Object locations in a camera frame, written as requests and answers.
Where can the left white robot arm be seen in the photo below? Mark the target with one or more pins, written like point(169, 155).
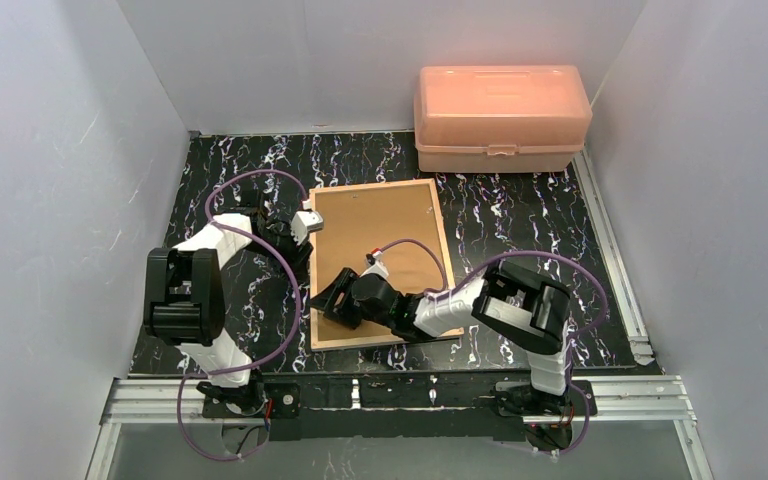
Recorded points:
point(184, 303)

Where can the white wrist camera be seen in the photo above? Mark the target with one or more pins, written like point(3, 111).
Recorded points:
point(375, 265)
point(304, 223)

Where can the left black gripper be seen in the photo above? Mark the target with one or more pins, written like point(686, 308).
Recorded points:
point(284, 234)

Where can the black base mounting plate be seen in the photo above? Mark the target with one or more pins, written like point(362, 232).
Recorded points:
point(302, 407)

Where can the orange plastic storage box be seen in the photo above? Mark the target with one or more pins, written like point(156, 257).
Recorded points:
point(499, 119)

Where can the aluminium rail frame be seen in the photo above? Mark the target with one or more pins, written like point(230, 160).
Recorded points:
point(641, 417)

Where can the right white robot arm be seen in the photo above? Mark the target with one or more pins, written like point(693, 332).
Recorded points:
point(528, 309)

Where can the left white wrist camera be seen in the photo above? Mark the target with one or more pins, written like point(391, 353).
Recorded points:
point(304, 223)

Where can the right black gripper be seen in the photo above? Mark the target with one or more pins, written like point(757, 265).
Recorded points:
point(345, 299)

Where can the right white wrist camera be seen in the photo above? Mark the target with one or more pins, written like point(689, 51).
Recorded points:
point(375, 265)

